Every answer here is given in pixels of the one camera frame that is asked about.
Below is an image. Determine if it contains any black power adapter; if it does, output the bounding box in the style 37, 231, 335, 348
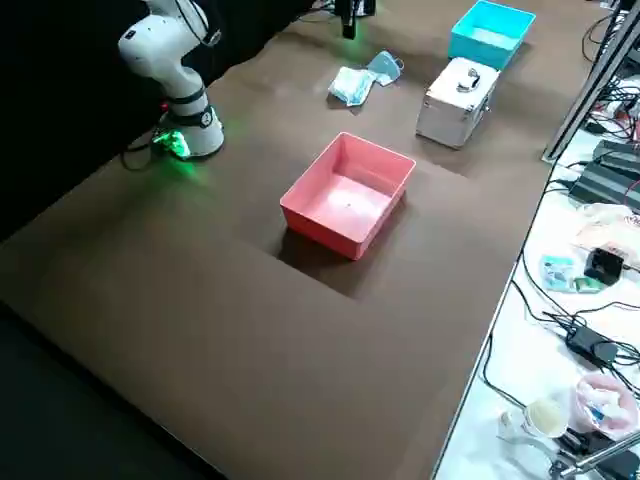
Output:
564, 324, 621, 366

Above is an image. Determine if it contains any black device stack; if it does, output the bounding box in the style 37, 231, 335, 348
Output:
569, 139, 640, 206

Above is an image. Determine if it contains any white printed plastic bag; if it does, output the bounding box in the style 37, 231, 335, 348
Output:
572, 202, 640, 256

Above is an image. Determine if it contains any pink plastic box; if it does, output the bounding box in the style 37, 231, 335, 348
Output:
278, 131, 418, 262

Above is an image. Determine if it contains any used blue face mask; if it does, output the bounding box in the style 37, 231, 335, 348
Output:
367, 49, 406, 88

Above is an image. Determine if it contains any metal rod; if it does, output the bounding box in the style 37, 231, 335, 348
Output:
549, 434, 640, 476

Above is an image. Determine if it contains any mask package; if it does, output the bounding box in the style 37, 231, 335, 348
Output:
327, 65, 377, 109

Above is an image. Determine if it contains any paper cup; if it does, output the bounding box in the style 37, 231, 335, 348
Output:
519, 397, 571, 440

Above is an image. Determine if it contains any aluminium frame post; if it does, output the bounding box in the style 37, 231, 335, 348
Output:
542, 0, 640, 162

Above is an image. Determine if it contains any teal packet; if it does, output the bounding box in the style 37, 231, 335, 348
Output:
538, 253, 576, 294

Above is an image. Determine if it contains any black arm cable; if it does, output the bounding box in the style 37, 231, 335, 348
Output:
169, 0, 224, 49

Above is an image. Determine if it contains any black desk cable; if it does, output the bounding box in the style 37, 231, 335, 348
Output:
480, 332, 531, 409

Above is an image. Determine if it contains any pink plastic bag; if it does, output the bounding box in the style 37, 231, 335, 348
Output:
569, 372, 640, 441

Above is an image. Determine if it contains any blue plastic box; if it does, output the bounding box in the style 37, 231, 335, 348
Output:
447, 0, 537, 71

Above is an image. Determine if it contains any black base cable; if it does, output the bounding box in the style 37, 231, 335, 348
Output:
119, 134, 169, 172

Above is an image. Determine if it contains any small black cube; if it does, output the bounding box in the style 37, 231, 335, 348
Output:
584, 246, 626, 284

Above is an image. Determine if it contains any silver aluminium case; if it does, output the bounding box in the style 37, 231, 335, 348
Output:
414, 56, 503, 150

